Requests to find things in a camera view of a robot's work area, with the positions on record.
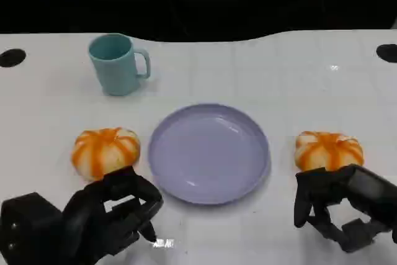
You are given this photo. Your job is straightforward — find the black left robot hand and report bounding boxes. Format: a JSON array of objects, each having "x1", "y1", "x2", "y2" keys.
[{"x1": 61, "y1": 165, "x2": 164, "y2": 265}]

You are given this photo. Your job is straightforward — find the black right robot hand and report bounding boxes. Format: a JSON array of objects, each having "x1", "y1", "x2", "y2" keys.
[{"x1": 293, "y1": 164, "x2": 397, "y2": 253}]

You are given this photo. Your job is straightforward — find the orange and white bread roll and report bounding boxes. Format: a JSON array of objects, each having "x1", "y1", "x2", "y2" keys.
[
  {"x1": 293, "y1": 130, "x2": 364, "y2": 172},
  {"x1": 71, "y1": 127, "x2": 142, "y2": 182}
]

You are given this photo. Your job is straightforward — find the lilac plate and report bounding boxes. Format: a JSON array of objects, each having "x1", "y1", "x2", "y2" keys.
[{"x1": 147, "y1": 102, "x2": 271, "y2": 206}]

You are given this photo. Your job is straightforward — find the pale green mug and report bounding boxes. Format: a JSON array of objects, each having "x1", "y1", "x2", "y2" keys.
[{"x1": 88, "y1": 33, "x2": 152, "y2": 97}]

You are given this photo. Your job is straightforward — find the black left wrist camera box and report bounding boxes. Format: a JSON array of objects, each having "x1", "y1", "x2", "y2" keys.
[{"x1": 0, "y1": 192, "x2": 65, "y2": 265}]

